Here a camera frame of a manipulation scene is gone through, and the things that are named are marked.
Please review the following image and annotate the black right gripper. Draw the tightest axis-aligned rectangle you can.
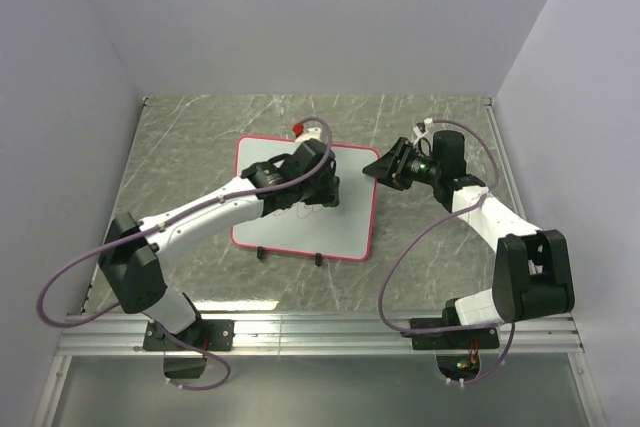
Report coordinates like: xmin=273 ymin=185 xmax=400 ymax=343
xmin=362 ymin=137 xmax=441 ymax=192

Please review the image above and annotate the pink-framed whiteboard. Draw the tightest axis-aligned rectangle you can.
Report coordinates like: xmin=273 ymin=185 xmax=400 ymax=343
xmin=230 ymin=134 xmax=380 ymax=262

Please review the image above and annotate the green bone-shaped eraser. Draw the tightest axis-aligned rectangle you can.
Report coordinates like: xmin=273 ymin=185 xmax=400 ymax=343
xmin=323 ymin=175 xmax=340 ymax=208

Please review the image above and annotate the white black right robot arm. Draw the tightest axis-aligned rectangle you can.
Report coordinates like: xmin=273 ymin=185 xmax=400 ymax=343
xmin=363 ymin=125 xmax=575 ymax=347

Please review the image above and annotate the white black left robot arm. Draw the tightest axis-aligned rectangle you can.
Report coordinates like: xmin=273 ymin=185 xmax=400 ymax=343
xmin=98 ymin=139 xmax=339 ymax=349

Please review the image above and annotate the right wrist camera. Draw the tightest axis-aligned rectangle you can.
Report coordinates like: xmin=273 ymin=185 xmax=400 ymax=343
xmin=412 ymin=118 xmax=434 ymax=147

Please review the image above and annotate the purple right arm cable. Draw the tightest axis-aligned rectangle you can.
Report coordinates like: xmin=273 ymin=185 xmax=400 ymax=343
xmin=377 ymin=118 xmax=517 ymax=388

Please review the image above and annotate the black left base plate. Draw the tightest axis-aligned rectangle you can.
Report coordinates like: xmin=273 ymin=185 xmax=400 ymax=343
xmin=142 ymin=319 xmax=235 ymax=352

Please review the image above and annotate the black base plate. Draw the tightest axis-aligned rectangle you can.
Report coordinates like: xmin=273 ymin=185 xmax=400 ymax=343
xmin=404 ymin=328 xmax=500 ymax=351
xmin=142 ymin=319 xmax=235 ymax=352

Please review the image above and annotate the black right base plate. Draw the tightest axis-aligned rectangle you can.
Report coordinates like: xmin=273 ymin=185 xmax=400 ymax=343
xmin=404 ymin=328 xmax=500 ymax=351

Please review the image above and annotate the aluminium mounting rail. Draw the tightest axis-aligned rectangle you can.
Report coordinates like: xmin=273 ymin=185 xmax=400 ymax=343
xmin=56 ymin=311 xmax=584 ymax=357

